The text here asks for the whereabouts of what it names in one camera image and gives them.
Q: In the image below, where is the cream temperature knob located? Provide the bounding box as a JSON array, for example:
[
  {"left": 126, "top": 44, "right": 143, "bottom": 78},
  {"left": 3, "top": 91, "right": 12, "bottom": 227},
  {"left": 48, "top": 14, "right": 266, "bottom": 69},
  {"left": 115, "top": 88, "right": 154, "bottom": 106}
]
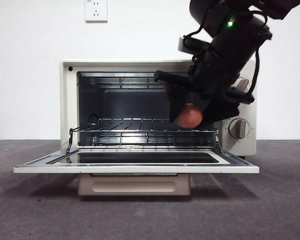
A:
[{"left": 233, "top": 77, "right": 251, "bottom": 95}]

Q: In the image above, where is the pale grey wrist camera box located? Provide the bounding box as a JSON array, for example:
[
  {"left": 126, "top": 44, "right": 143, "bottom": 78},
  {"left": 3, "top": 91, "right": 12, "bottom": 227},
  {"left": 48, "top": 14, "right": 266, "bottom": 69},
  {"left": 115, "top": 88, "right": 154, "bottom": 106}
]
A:
[{"left": 177, "top": 36, "right": 201, "bottom": 55}]

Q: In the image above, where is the metal wire oven rack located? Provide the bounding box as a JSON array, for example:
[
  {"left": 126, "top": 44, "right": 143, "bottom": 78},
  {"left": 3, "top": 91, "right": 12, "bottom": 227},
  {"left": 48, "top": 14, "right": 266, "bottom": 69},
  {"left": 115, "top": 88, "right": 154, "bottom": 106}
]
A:
[{"left": 69, "top": 117, "right": 220, "bottom": 133}]

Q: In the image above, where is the white wall socket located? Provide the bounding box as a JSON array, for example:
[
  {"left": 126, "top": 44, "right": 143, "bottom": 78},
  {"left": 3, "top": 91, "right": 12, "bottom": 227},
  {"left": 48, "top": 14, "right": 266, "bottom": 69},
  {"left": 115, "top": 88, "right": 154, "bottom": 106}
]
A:
[{"left": 85, "top": 0, "right": 108, "bottom": 24}]

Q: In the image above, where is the brown egg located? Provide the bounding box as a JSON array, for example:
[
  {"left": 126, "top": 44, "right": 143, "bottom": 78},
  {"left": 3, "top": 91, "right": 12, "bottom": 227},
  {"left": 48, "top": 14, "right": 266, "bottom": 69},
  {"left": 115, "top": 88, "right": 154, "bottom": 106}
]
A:
[{"left": 176, "top": 102, "right": 203, "bottom": 129}]

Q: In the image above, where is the cream Toshiba toaster oven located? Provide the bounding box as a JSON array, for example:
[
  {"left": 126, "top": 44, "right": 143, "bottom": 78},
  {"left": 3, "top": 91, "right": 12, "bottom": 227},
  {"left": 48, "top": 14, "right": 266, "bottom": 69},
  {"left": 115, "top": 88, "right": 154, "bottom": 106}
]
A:
[{"left": 59, "top": 59, "right": 258, "bottom": 161}]

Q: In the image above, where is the cream timer knob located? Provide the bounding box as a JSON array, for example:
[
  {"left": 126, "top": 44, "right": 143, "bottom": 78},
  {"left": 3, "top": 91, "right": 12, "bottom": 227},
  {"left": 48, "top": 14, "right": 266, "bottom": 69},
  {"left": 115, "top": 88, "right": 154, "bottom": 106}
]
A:
[{"left": 227, "top": 119, "right": 250, "bottom": 139}]

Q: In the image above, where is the beige oven door handle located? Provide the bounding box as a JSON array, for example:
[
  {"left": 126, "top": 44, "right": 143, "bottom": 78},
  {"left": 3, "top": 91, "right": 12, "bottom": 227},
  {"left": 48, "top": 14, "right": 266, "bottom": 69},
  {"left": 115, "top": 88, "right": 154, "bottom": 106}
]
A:
[{"left": 77, "top": 173, "right": 192, "bottom": 197}]

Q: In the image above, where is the glass-window oven door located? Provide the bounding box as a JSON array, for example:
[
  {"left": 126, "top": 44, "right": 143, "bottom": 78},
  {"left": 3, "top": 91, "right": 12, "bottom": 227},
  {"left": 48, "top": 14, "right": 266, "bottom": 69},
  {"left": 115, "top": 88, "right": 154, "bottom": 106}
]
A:
[{"left": 13, "top": 147, "right": 260, "bottom": 176}]

